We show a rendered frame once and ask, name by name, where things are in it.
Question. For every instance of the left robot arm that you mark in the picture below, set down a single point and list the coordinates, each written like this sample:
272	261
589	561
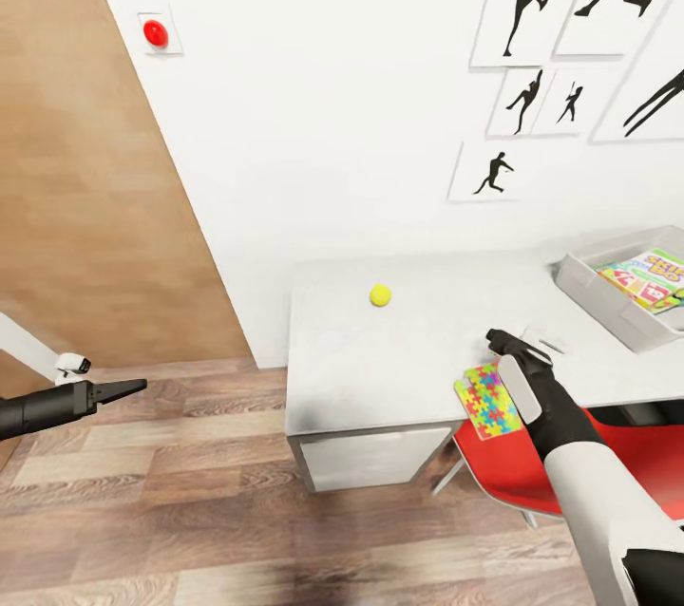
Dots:
69	400

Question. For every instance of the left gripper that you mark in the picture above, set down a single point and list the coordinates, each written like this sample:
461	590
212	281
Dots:
57	406

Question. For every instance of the tennis ball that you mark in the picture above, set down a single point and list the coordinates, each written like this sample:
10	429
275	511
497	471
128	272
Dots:
380	294

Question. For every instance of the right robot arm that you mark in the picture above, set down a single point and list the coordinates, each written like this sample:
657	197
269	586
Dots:
631	552

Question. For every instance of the desk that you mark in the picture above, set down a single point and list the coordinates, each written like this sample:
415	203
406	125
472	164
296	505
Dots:
371	400

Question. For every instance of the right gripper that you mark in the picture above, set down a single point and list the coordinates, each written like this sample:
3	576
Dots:
500	341

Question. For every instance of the board game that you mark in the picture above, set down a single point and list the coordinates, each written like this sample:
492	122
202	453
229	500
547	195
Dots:
648	278
652	310

